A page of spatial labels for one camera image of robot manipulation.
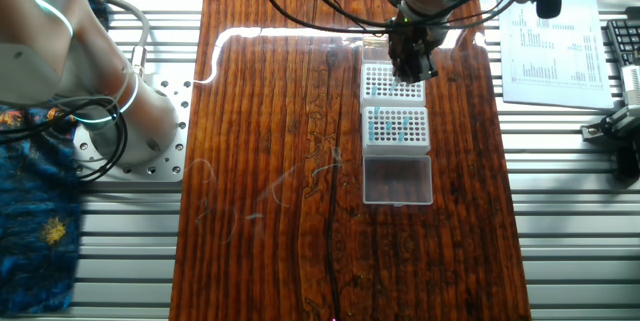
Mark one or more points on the blue patterned cloth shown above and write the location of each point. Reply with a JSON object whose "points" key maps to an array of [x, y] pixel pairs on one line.
{"points": [[35, 251]]}

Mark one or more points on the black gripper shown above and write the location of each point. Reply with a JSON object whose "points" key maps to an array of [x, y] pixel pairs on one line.
{"points": [[412, 43]]}

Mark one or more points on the black mount block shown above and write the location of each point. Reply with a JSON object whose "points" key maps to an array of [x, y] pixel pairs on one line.
{"points": [[629, 161]]}

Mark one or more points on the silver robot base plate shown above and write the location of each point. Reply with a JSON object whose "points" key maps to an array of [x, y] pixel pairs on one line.
{"points": [[170, 161]]}

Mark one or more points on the white pipette tip box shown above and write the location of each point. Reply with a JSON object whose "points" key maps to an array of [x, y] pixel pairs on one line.
{"points": [[382, 102], [397, 148]]}

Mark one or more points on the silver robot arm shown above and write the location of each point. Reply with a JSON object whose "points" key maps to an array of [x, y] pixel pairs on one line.
{"points": [[45, 36]]}

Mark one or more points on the small silver camera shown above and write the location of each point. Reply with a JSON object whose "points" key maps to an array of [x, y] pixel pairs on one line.
{"points": [[632, 86]]}

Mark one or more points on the black keyboard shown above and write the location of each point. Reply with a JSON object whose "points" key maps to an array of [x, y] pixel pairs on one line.
{"points": [[625, 41]]}

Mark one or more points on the brown wooden board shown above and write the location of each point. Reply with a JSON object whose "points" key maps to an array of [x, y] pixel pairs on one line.
{"points": [[280, 161]]}

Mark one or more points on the metal mount bracket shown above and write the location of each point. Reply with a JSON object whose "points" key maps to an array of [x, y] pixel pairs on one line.
{"points": [[617, 123]]}

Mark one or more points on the printed paper sheet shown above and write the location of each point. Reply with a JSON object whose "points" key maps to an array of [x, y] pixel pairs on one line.
{"points": [[550, 61]]}

